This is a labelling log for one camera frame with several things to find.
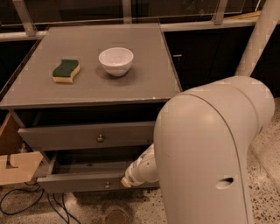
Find grey top drawer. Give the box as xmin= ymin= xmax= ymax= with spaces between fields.
xmin=18 ymin=122 xmax=155 ymax=151

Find green yellow sponge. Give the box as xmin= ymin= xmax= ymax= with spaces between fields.
xmin=52 ymin=59 xmax=81 ymax=83

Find grey drawer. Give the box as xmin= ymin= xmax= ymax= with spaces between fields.
xmin=37 ymin=151 xmax=160 ymax=194
xmin=18 ymin=122 xmax=155 ymax=151

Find dark blue floor cables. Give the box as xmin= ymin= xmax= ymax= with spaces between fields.
xmin=46 ymin=192 xmax=82 ymax=224

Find metal railing frame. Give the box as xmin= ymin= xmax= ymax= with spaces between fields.
xmin=0 ymin=0 xmax=266 ymax=42

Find white diagonal post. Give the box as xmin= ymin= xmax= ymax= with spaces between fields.
xmin=235 ymin=0 xmax=280 ymax=77

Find grey wooden drawer cabinet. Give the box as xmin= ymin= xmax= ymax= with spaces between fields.
xmin=0 ymin=23 xmax=183 ymax=167

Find white ceramic bowl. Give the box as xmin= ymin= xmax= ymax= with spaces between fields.
xmin=98 ymin=47 xmax=134 ymax=76

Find round floor drain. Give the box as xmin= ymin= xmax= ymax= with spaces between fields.
xmin=105 ymin=209 xmax=130 ymax=224

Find light wooden board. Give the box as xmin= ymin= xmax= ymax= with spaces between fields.
xmin=0 ymin=114 xmax=43 ymax=186

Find blue floor cable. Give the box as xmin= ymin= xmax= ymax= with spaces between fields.
xmin=0 ymin=182 xmax=46 ymax=217

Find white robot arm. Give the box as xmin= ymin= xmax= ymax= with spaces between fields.
xmin=122 ymin=76 xmax=275 ymax=224

